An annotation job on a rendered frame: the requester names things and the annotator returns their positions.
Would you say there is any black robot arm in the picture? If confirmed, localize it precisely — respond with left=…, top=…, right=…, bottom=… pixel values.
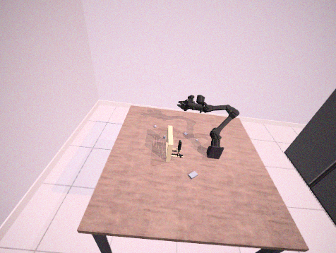
left=195, top=95, right=240, bottom=147

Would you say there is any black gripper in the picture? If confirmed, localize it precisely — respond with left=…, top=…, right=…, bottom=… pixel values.
left=177, top=98, right=196, bottom=111

